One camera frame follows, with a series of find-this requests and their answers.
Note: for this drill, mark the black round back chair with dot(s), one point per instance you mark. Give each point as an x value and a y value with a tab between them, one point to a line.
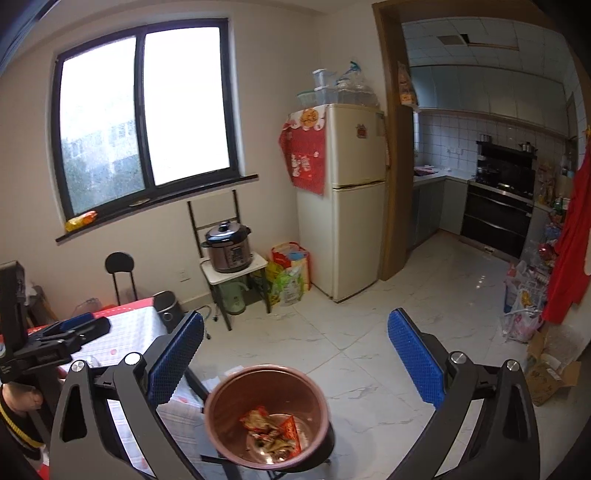
121	265

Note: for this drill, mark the yellow orange snack packet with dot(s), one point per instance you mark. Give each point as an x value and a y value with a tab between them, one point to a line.
81	221

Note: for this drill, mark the small white side table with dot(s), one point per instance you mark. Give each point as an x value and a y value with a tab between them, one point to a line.
217	276

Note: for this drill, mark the copper trash bin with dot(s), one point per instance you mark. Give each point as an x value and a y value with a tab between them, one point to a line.
221	415

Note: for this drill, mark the black pot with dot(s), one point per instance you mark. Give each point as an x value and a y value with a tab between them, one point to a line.
165	307

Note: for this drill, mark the green kettle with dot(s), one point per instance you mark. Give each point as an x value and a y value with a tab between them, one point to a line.
233	297

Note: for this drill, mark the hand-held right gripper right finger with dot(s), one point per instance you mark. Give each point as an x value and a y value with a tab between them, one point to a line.
415	357

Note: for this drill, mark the cream refrigerator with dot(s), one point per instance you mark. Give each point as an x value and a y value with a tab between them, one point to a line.
351	207

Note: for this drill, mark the crumpled snack wrappers pile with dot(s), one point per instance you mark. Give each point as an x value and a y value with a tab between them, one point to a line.
270	431

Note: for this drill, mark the pink white plastic bags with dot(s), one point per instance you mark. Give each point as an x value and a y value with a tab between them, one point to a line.
521	314

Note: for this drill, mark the person's left hand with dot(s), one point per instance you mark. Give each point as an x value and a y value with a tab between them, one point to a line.
23	397

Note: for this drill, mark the silver pressure cooker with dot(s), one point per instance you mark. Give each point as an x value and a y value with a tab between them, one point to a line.
228	251

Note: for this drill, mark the green yellow sack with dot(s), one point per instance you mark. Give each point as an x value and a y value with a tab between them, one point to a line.
286	284

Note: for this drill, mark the metal frame rack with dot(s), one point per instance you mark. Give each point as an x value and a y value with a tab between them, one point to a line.
191	217

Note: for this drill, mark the red hanging cloth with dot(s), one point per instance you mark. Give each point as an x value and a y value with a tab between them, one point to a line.
572	240

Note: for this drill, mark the red printed cloth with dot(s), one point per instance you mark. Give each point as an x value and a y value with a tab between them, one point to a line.
304	157

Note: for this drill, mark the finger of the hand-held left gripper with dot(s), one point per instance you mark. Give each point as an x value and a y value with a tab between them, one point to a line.
94	328
74	321

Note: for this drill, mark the black framed window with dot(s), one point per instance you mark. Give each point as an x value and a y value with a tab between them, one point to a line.
143	115

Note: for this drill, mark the person's left forearm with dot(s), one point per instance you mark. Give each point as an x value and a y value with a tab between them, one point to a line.
16	443

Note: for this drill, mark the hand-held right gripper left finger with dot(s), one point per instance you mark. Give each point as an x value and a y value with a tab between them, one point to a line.
178	357

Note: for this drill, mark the clear plastic container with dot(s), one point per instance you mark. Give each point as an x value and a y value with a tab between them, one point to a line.
87	306

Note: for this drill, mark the brown door frame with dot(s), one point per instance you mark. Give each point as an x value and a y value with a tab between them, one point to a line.
392	184

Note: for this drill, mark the black range hood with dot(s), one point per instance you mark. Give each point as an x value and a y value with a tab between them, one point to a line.
508	157

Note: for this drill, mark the clear plastic bag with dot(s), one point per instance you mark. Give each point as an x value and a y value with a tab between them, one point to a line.
358	87

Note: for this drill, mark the red shopping bag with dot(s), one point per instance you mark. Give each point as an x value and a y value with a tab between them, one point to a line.
281	251

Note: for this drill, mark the black built-in oven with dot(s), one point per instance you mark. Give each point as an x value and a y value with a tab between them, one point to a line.
496	221

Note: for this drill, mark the white wall socket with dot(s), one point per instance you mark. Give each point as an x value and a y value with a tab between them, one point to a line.
184	277

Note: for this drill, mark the hanging orange packet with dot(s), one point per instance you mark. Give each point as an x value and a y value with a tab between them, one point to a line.
406	87

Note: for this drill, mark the grey kitchen counter cabinets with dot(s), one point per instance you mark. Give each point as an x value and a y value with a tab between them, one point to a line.
429	207

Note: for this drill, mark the open cardboard box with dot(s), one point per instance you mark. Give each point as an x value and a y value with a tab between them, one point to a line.
549	374

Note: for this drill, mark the grey upper kitchen cabinets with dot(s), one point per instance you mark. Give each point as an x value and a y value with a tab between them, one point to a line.
485	90

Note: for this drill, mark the dark window sill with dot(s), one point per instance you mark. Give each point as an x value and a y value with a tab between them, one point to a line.
184	194

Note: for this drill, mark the clear plastic food containers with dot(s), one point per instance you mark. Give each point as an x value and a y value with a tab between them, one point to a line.
318	90

